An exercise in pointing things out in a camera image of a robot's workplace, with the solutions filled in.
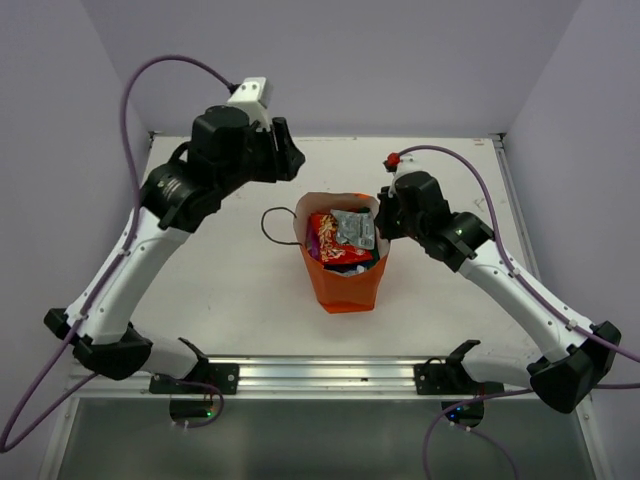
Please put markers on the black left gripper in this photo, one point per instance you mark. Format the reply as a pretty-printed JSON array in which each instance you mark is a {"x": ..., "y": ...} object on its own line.
[{"x": 286, "y": 157}]

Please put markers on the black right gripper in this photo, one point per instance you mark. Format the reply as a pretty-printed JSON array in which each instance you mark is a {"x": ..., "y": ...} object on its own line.
[{"x": 382, "y": 220}]

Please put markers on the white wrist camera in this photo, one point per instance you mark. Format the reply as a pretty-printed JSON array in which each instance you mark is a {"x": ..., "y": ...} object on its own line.
[
  {"x": 253, "y": 97},
  {"x": 400, "y": 165}
]

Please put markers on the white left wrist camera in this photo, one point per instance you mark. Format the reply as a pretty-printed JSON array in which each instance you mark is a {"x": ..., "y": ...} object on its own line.
[{"x": 253, "y": 97}]

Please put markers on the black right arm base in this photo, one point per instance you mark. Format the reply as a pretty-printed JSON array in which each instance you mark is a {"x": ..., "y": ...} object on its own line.
[{"x": 446, "y": 376}]

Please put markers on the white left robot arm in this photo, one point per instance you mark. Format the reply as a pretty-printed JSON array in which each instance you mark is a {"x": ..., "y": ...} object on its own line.
[{"x": 173, "y": 204}]

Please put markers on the light blue snack packet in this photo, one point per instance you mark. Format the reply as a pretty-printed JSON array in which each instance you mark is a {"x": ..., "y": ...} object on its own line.
[{"x": 349, "y": 270}]

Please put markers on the red snack packet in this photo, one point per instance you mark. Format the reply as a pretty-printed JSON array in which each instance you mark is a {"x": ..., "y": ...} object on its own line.
[{"x": 322, "y": 244}]

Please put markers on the aluminium table edge rail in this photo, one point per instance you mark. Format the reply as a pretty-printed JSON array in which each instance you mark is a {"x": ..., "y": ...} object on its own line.
[{"x": 522, "y": 231}]

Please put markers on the aluminium front mounting rail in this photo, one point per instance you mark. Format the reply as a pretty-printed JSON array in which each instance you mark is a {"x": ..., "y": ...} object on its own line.
[{"x": 272, "y": 377}]

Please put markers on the silver grey snack packet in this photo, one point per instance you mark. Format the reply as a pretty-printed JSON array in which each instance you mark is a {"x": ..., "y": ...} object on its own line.
[{"x": 355, "y": 228}]

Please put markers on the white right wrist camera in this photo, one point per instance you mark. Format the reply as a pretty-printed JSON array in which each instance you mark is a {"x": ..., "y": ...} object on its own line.
[{"x": 400, "y": 165}]

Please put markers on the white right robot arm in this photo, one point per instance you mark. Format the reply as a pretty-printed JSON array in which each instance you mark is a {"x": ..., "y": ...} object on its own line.
[{"x": 572, "y": 354}]

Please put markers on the orange paper bag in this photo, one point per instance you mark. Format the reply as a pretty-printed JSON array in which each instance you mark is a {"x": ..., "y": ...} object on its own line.
[{"x": 335, "y": 292}]

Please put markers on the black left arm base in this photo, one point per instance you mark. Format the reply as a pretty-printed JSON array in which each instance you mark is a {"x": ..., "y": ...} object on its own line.
[{"x": 185, "y": 369}]

